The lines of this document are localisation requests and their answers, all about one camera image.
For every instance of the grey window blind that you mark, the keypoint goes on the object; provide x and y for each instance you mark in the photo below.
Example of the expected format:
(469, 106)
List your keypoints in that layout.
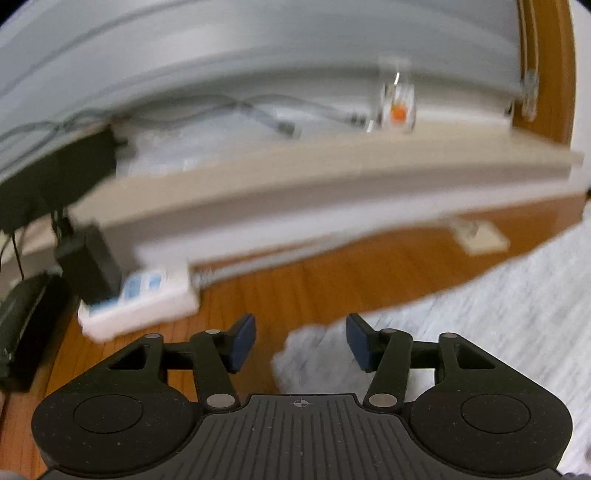
(231, 50)

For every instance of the black flat box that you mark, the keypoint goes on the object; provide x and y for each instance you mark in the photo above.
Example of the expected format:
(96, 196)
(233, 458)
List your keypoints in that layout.
(32, 332)

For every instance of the white patterned shirt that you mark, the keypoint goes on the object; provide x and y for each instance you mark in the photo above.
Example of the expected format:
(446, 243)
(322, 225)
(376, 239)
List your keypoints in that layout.
(508, 323)

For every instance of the black plug adapter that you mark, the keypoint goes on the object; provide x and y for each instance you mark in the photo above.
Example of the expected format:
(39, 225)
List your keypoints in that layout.
(87, 263)

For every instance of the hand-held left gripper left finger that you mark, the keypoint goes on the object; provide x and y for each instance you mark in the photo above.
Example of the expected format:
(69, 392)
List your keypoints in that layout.
(242, 339)

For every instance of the white power strip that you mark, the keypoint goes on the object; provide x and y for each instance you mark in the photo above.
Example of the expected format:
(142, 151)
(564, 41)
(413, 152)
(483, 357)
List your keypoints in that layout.
(138, 300)

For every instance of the wooden window frame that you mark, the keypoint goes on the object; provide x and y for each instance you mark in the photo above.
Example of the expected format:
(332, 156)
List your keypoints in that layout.
(551, 69)

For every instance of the beige window sill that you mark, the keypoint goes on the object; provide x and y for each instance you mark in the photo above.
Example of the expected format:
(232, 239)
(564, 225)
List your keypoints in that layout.
(323, 170)

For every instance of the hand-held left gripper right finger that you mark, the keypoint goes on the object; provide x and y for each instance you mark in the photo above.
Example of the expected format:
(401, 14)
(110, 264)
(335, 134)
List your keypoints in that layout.
(358, 339)

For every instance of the clear jar with orange label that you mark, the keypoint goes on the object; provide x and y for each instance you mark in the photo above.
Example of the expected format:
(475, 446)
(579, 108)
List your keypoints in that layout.
(397, 106)

